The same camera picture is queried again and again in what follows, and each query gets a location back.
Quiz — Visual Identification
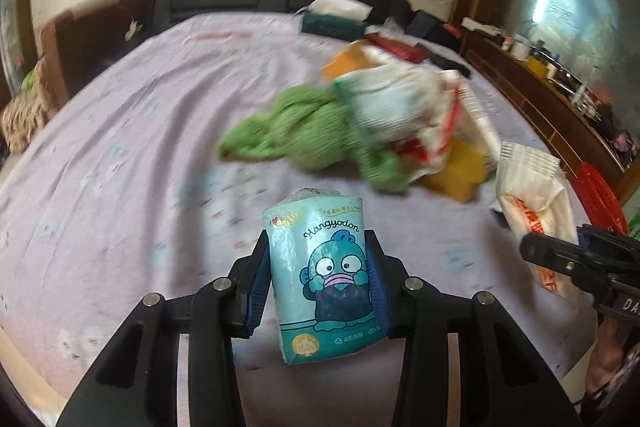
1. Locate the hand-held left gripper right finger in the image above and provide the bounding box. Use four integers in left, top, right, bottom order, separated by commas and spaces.
366, 229, 583, 427

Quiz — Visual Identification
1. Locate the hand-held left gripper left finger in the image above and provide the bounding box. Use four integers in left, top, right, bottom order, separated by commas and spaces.
55, 229, 273, 427

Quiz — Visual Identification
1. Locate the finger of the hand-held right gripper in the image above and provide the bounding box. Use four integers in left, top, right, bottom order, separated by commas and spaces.
519, 231, 610, 294
576, 223, 640, 264

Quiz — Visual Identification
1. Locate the red plastic mesh basket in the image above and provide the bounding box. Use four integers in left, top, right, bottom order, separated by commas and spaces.
575, 162, 629, 235

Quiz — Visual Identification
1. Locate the white plastic wrapper red print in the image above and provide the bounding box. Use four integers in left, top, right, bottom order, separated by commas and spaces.
495, 141, 583, 303

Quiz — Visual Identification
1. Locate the teal cartoon tissue packet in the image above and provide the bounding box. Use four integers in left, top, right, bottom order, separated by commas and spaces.
263, 187, 388, 364

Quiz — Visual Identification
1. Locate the white medicine box blue pattern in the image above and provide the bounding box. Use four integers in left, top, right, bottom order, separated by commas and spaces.
457, 82, 502, 158

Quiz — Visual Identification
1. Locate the white knitted cloth green trim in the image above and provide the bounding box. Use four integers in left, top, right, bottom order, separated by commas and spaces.
332, 64, 451, 142

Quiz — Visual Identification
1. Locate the person's right hand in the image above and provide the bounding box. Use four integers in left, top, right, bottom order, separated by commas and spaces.
584, 316, 632, 402

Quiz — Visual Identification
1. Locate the person's patterned clothing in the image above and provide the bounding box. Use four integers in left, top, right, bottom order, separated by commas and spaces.
592, 349, 640, 410

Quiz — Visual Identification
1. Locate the yellow sponge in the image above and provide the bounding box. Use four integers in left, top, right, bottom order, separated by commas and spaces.
420, 139, 488, 204

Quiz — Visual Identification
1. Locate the wooden counter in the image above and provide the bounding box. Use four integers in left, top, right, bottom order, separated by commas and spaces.
462, 32, 640, 190

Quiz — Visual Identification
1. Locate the crumpled red white wrapper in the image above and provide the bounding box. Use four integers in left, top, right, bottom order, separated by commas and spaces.
400, 69, 463, 180

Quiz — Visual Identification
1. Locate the black toy gun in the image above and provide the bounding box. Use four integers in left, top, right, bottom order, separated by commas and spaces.
417, 42, 472, 78

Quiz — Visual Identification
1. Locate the orange cardboard box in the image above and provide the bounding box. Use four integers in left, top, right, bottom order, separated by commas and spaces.
321, 43, 373, 82

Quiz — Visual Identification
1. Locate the red pouch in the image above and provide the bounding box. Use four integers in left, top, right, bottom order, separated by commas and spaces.
367, 34, 427, 64

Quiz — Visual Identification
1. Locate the black bag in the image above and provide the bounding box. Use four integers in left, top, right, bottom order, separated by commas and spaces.
406, 9, 462, 52

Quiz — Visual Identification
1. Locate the dark green tissue box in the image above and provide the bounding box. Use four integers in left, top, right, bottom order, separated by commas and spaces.
300, 0, 374, 40

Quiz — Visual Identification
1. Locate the beige patterned cloth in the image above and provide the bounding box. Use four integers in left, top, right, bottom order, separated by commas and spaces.
0, 72, 51, 154

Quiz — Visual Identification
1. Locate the brown padded panel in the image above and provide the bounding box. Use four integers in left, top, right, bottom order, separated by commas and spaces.
40, 0, 156, 108

